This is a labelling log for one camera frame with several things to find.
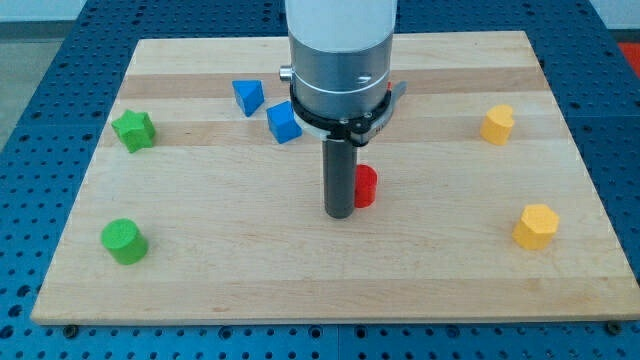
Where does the red cylinder block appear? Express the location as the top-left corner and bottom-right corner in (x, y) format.
(354, 164), (378, 208)

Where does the yellow hexagon block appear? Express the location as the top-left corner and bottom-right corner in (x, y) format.
(512, 204), (560, 250)

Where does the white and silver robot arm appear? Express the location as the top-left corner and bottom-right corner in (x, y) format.
(285, 0), (397, 119)

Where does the black clamp ring with lever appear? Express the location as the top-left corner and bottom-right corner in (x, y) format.
(289, 81), (408, 148)

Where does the wooden board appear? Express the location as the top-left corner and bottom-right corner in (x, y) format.
(31, 31), (639, 326)

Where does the green star block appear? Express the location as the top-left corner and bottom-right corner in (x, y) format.
(111, 110), (156, 153)

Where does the green cylinder block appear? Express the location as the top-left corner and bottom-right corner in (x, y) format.
(101, 218), (148, 265)

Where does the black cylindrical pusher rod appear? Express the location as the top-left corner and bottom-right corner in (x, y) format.
(322, 140), (357, 219)

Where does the blue cube block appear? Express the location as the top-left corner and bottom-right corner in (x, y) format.
(267, 101), (302, 144)

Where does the yellow heart block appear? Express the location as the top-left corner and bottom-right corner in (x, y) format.
(480, 104), (515, 146)

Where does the blue triangle block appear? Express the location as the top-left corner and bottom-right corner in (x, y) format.
(232, 80), (264, 117)

